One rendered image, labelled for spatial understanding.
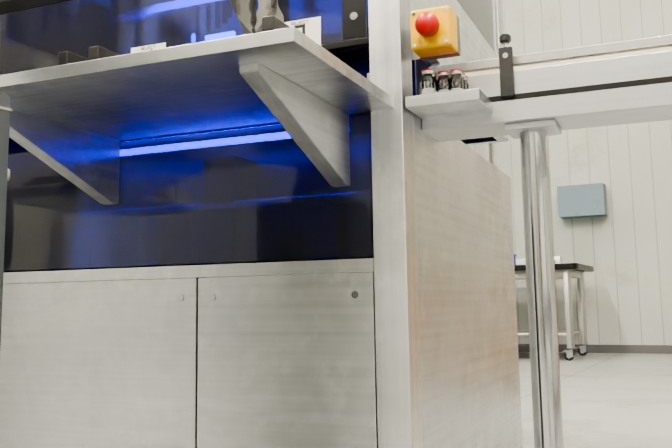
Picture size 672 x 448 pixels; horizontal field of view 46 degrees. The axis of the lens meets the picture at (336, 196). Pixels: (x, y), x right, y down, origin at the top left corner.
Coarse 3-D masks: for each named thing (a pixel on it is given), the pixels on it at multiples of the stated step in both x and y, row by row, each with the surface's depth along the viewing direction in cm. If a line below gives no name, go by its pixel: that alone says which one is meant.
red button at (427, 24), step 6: (426, 12) 135; (420, 18) 135; (426, 18) 134; (432, 18) 134; (420, 24) 135; (426, 24) 134; (432, 24) 134; (438, 24) 135; (420, 30) 135; (426, 30) 134; (432, 30) 134; (426, 36) 136
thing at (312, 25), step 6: (312, 18) 147; (318, 18) 146; (288, 24) 149; (294, 24) 148; (300, 24) 148; (306, 24) 147; (312, 24) 147; (318, 24) 146; (300, 30) 148; (306, 30) 147; (312, 30) 147; (318, 30) 146; (312, 36) 146; (318, 36) 146; (318, 42) 146
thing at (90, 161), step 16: (16, 112) 136; (16, 128) 135; (32, 128) 139; (48, 128) 142; (64, 128) 146; (32, 144) 139; (48, 144) 142; (64, 144) 146; (80, 144) 150; (96, 144) 154; (112, 144) 159; (48, 160) 144; (64, 160) 146; (80, 160) 150; (96, 160) 154; (112, 160) 158; (64, 176) 149; (80, 176) 149; (96, 176) 154; (112, 176) 158; (96, 192) 154; (112, 192) 158
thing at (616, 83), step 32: (448, 64) 150; (480, 64) 147; (512, 64) 141; (544, 64) 149; (576, 64) 138; (608, 64) 136; (640, 64) 134; (512, 96) 141; (544, 96) 139; (576, 96) 137; (608, 96) 135; (640, 96) 133; (448, 128) 147; (480, 128) 147; (576, 128) 148
